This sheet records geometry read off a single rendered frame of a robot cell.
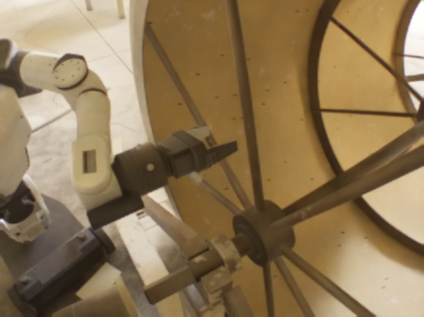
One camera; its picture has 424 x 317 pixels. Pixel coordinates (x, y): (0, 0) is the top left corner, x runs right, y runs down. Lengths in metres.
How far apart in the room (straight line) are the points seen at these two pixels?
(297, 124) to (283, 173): 0.30
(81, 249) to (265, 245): 1.17
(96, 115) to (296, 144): 1.42
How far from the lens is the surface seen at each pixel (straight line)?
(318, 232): 1.81
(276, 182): 1.77
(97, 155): 0.54
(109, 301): 0.71
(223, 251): 0.74
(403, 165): 0.42
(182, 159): 0.55
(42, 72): 0.79
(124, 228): 1.75
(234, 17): 0.60
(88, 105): 0.64
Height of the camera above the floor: 1.62
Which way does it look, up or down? 43 degrees down
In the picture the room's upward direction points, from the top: straight up
